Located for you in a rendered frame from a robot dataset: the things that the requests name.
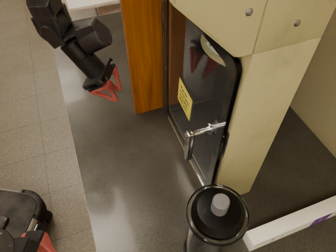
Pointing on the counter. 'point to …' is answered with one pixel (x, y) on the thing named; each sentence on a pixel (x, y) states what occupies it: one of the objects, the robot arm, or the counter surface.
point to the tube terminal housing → (269, 85)
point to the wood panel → (144, 52)
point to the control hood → (226, 21)
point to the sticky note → (184, 99)
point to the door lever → (189, 135)
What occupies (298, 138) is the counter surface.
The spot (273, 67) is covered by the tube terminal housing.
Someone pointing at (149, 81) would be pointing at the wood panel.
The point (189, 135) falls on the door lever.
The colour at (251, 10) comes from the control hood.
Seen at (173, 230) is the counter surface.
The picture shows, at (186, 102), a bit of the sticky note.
